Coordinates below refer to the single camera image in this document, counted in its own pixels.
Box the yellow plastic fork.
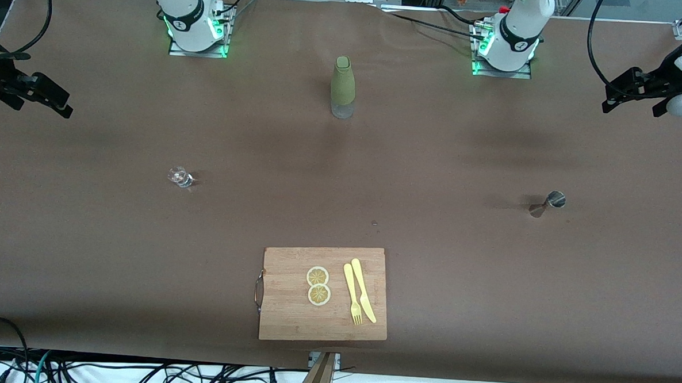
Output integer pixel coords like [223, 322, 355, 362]
[341, 263, 365, 326]

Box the teal cable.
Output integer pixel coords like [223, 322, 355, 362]
[33, 350, 52, 383]

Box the steel double jigger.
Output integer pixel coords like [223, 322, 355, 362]
[527, 189, 566, 220]

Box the yellow plastic knife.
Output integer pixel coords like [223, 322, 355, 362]
[348, 258, 380, 324]

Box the black base power cable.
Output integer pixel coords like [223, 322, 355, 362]
[377, 2, 491, 42]

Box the green sleeved glass bottle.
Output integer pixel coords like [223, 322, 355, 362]
[329, 55, 358, 120]

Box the small metal bracket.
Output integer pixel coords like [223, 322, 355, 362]
[309, 351, 342, 370]

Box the wooden cutting board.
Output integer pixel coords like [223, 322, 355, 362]
[252, 243, 392, 346]

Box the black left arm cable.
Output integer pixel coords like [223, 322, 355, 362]
[585, 0, 643, 99]

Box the lemon slice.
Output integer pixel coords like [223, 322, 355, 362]
[306, 266, 330, 288]
[306, 284, 332, 307]

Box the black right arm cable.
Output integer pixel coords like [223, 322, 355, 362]
[2, 0, 54, 59]

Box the brown table cover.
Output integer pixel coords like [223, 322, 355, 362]
[0, 0, 682, 383]

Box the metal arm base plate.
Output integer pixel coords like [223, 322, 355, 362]
[168, 3, 233, 59]
[472, 22, 534, 79]

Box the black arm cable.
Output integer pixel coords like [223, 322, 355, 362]
[585, 0, 643, 99]
[2, 0, 54, 59]

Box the clear glass beaker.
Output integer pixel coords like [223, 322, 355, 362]
[167, 167, 195, 190]

